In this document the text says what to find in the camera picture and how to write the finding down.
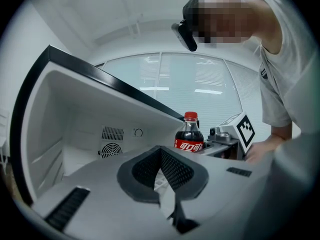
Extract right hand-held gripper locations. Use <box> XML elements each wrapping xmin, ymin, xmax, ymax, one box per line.
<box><xmin>202</xmin><ymin>111</ymin><xmax>256</xmax><ymax>161</ymax></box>

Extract black head-worn camera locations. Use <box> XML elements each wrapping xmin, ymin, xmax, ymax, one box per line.
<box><xmin>171</xmin><ymin>18</ymin><xmax>198</xmax><ymax>53</ymax></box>

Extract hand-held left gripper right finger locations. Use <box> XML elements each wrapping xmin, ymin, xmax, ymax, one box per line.
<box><xmin>159</xmin><ymin>145</ymin><xmax>275</xmax><ymax>225</ymax></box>

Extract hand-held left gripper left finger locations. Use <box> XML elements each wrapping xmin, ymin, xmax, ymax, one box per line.
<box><xmin>30</xmin><ymin>145</ymin><xmax>181</xmax><ymax>240</ymax></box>

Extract white mini fridge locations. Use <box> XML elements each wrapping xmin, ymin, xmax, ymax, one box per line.
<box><xmin>9</xmin><ymin>45</ymin><xmax>201</xmax><ymax>207</ymax></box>

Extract person's grey printed t-shirt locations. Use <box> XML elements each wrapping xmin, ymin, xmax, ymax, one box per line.
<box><xmin>257</xmin><ymin>0</ymin><xmax>320</xmax><ymax>141</ymax></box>

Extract person's head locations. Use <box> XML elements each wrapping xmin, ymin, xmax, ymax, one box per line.
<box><xmin>182</xmin><ymin>0</ymin><xmax>285</xmax><ymax>55</ymax></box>

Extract person's right forearm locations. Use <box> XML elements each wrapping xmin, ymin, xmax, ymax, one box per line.
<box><xmin>246</xmin><ymin>122</ymin><xmax>294</xmax><ymax>164</ymax></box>

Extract Coca-Cola bottle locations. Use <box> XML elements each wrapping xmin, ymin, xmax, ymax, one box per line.
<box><xmin>174</xmin><ymin>111</ymin><xmax>205</xmax><ymax>153</ymax></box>

